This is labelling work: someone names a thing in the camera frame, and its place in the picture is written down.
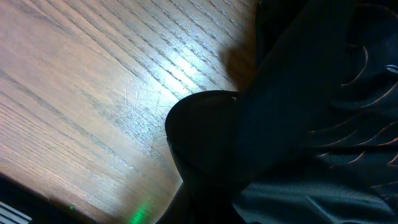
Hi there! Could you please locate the black orange-patterned jersey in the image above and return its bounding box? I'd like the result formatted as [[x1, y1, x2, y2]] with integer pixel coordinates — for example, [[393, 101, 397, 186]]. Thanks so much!
[[233, 1, 397, 223]]

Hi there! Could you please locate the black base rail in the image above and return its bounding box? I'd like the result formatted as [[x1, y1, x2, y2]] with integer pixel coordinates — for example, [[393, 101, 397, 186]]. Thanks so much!
[[1, 174, 83, 224]]

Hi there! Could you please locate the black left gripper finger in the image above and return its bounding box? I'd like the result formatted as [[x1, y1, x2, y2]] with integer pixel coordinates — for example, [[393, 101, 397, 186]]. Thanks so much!
[[158, 90, 244, 224]]

